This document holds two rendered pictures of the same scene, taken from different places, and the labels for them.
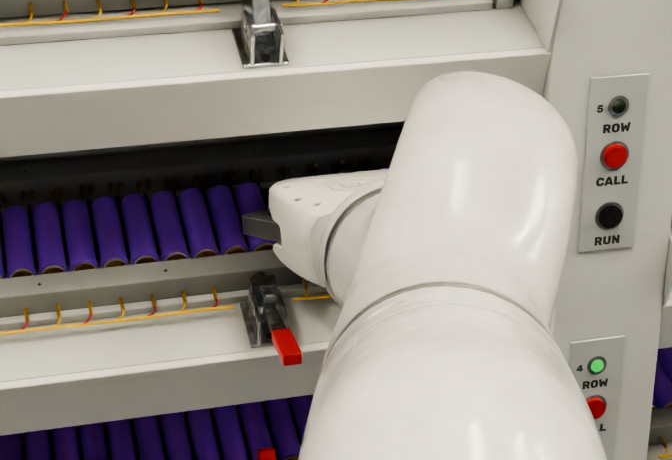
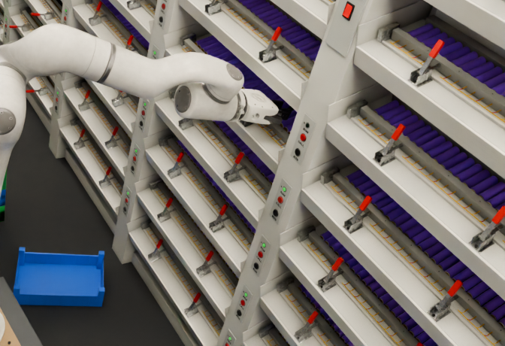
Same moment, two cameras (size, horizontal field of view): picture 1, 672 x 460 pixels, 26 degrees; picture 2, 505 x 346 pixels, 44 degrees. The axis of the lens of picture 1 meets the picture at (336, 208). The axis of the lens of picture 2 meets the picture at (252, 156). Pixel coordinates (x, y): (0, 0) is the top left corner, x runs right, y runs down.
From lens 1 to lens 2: 1.31 m
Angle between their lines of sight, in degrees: 53
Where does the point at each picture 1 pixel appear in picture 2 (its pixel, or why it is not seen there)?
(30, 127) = (228, 43)
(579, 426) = (58, 39)
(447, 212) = (164, 61)
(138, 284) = not seen: hidden behind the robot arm
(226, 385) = (233, 125)
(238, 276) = not seen: hidden behind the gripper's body
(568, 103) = (300, 116)
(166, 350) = not seen: hidden behind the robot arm
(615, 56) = (311, 112)
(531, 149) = (186, 65)
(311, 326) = (252, 128)
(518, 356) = (68, 33)
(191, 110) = (248, 60)
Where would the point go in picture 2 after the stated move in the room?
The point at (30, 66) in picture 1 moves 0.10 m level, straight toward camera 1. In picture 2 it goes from (237, 33) to (205, 34)
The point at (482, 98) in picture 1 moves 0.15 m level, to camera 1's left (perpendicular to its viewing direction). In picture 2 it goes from (198, 56) to (180, 25)
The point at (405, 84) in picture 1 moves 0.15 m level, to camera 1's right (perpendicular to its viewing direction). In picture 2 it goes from (277, 84) to (302, 119)
